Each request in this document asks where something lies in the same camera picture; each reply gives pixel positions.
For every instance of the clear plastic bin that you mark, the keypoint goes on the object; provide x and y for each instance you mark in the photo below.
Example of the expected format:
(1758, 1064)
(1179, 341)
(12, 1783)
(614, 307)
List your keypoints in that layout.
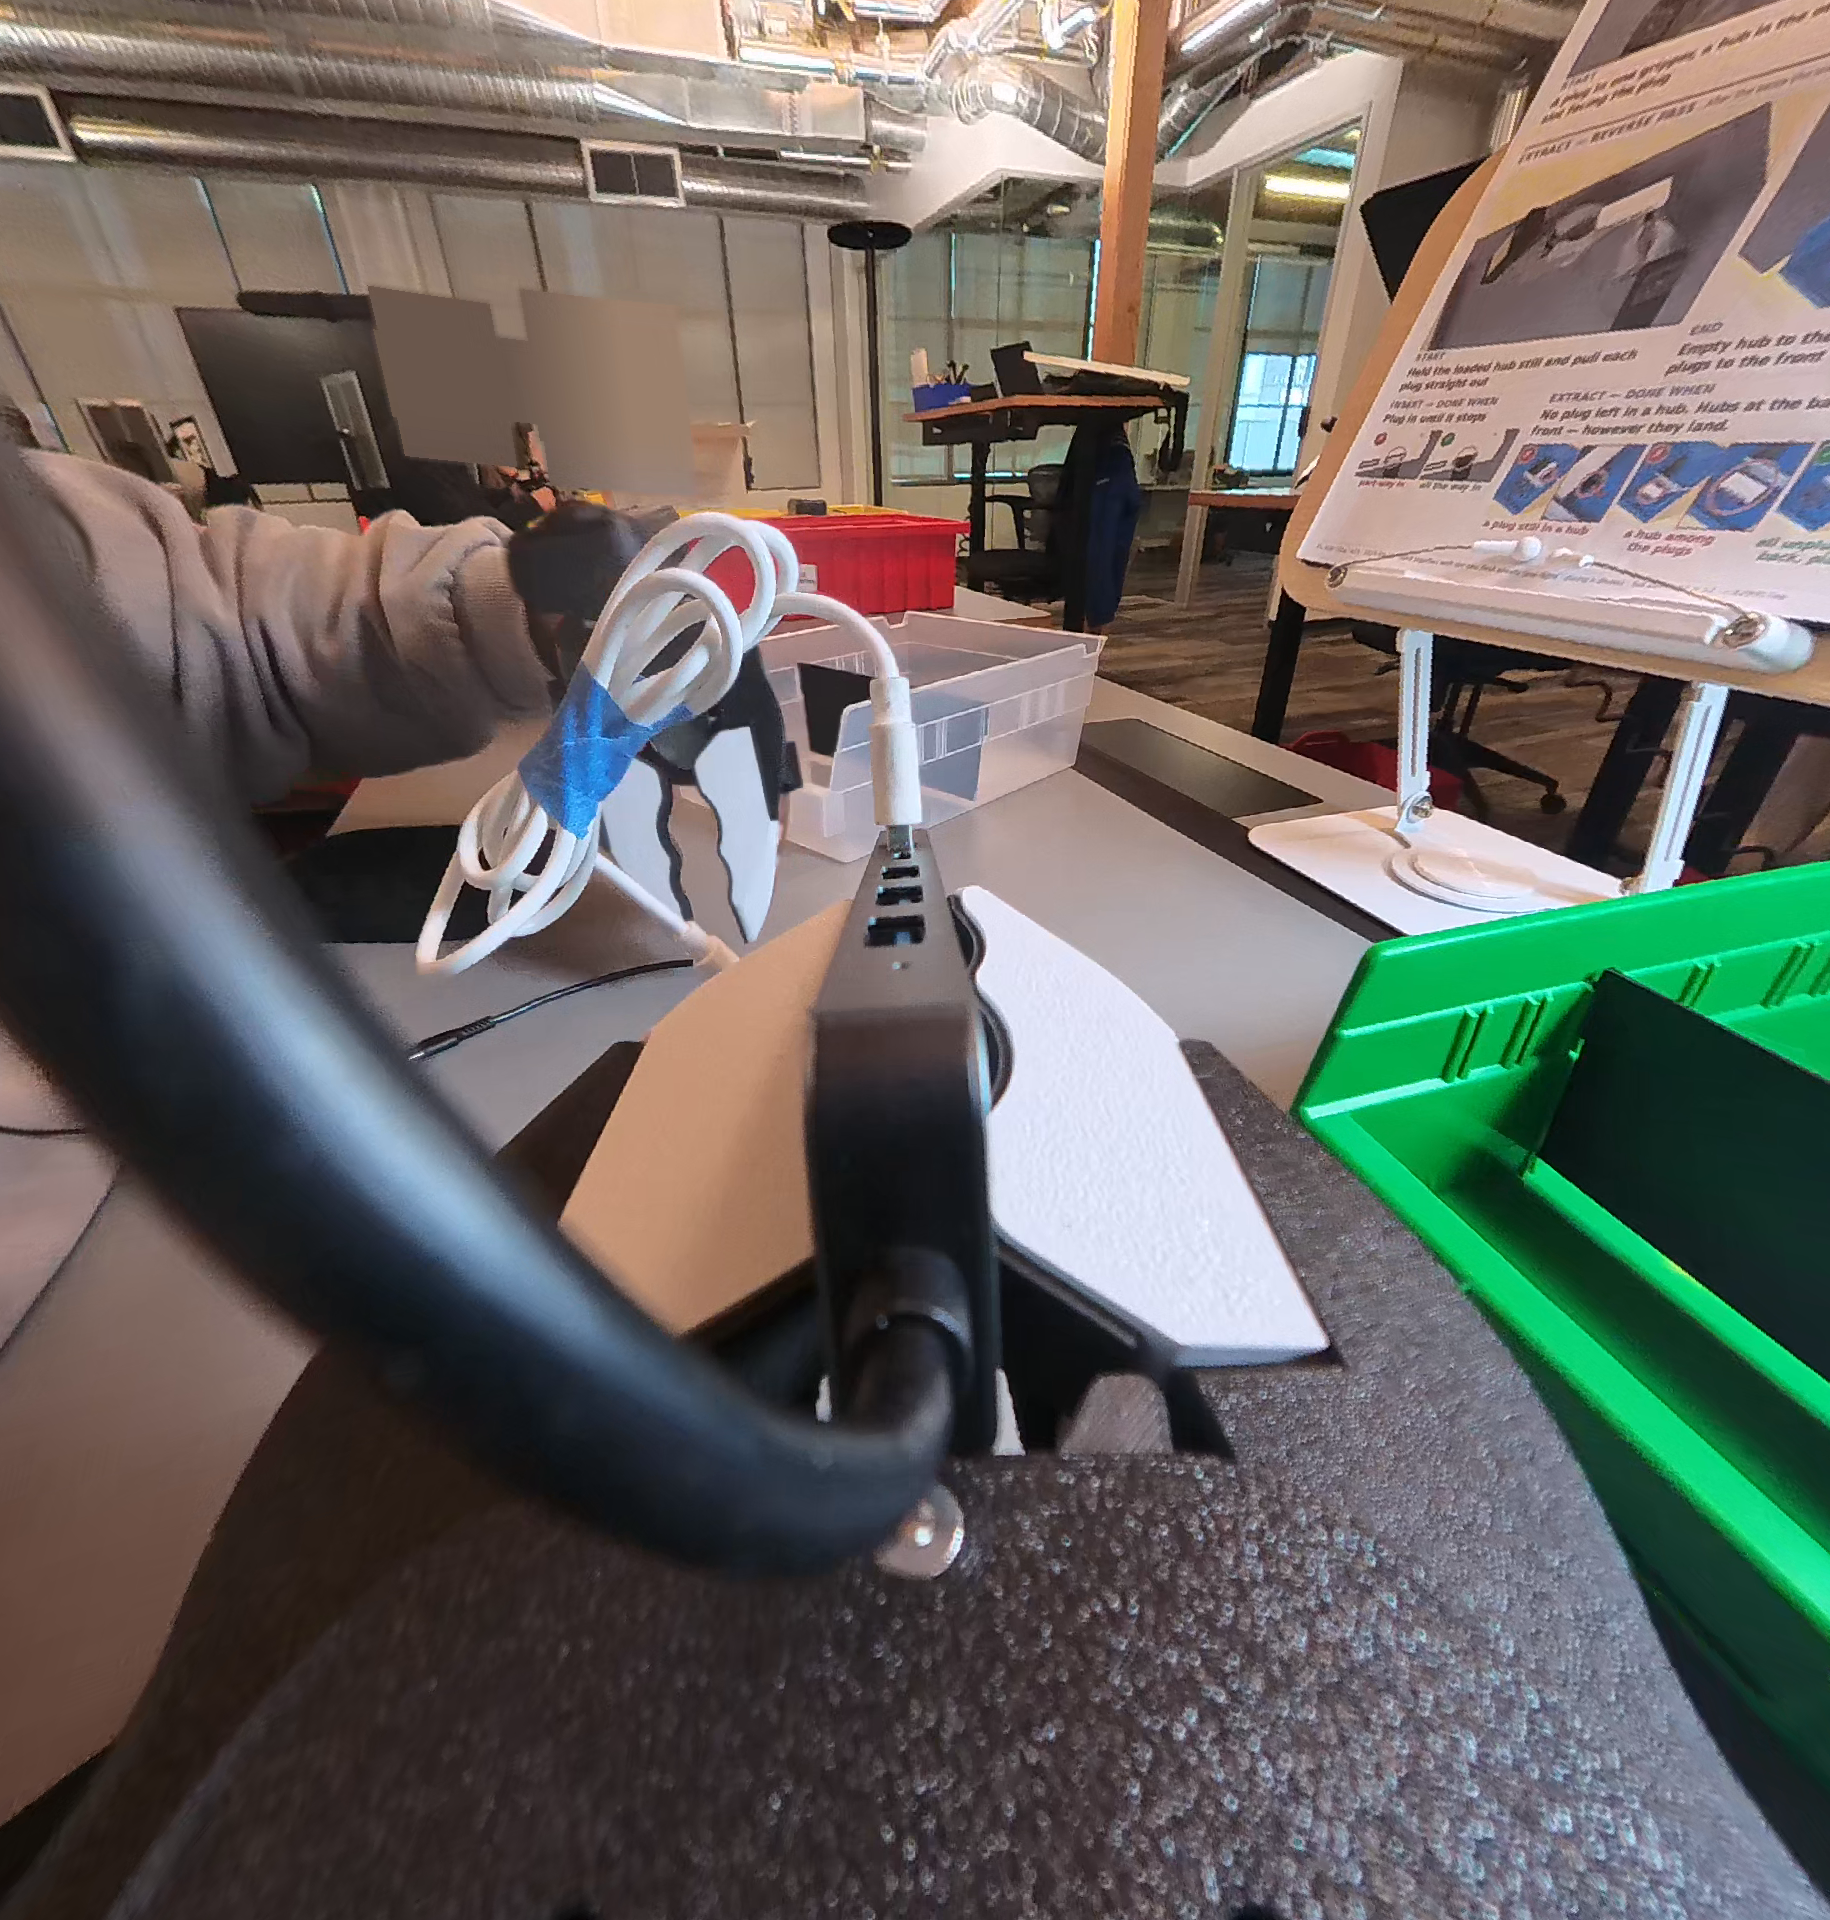
(1004, 704)

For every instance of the red plastic bin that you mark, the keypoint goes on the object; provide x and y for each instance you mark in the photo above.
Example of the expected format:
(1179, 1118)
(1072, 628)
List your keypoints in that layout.
(886, 555)

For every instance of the silver ventilation duct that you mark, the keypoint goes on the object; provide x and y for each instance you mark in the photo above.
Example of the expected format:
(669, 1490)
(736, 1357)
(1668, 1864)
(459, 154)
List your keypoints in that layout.
(404, 59)

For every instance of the black usb hub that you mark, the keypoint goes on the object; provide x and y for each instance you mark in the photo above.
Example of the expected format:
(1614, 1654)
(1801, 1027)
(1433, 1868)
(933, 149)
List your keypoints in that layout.
(899, 1109)

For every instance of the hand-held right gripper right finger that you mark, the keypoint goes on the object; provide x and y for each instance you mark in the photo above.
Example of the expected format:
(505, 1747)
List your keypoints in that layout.
(1141, 1154)

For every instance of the wooden column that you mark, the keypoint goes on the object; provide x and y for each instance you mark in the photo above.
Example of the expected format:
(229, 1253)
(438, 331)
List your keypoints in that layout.
(1134, 181)

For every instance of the green plastic bin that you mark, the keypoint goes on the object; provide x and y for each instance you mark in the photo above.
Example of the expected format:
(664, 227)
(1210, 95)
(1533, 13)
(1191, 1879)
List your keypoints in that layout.
(1575, 1349)

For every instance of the black wall screen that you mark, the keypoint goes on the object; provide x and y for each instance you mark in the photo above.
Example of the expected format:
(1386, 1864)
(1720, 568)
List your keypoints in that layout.
(254, 389)

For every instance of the black floor lamp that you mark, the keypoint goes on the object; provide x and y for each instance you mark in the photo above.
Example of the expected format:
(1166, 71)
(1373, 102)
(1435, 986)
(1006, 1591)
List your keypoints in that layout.
(872, 300)

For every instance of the person's left forearm grey sleeve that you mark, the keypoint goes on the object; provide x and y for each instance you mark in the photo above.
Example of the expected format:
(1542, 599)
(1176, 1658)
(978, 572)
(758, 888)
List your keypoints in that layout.
(286, 628)

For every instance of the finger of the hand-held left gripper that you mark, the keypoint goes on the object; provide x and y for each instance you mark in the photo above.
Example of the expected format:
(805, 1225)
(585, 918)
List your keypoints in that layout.
(745, 808)
(648, 833)

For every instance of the black office chair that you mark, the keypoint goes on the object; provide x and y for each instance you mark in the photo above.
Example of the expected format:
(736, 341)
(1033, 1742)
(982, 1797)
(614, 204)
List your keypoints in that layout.
(1023, 525)

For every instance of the blue jacket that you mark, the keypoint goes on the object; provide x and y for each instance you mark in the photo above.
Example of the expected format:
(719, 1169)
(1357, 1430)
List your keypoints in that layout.
(1113, 525)

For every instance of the wooden top standing desk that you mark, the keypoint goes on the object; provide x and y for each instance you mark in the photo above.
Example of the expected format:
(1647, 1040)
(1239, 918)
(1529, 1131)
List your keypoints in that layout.
(1050, 404)

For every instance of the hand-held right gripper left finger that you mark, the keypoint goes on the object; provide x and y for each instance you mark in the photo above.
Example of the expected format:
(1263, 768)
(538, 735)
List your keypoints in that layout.
(704, 1141)

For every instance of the wooden book stand white base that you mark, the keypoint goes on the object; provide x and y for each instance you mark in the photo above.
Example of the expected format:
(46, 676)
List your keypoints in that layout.
(1470, 877)

